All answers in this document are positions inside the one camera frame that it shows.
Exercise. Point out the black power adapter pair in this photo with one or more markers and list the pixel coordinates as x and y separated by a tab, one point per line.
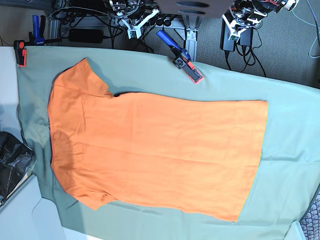
229	42

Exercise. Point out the black plastic bag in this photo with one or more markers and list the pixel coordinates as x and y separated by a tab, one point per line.
15	160

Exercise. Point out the green table cloth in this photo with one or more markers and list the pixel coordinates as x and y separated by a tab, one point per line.
286	181

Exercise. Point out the blue clamp on table centre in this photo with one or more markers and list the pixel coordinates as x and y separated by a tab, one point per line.
182	58

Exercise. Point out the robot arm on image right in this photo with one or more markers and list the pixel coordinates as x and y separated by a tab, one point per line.
249	13

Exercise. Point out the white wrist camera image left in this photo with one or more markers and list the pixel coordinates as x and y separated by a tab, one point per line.
134	33

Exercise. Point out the orange T-shirt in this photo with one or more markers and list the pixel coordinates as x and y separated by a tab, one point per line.
152	150

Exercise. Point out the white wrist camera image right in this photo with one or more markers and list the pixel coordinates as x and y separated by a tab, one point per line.
234	36

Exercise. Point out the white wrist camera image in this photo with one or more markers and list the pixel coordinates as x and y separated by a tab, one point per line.
134	33
234	36

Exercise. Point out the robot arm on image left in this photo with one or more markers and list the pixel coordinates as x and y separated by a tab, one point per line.
133	13

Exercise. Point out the aluminium frame post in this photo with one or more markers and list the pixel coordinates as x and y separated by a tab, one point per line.
190	34

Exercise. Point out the black power brick left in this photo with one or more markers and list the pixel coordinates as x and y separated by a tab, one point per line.
80	35

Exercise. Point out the blue clamp at table corner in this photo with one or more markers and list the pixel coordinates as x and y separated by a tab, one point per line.
36	38

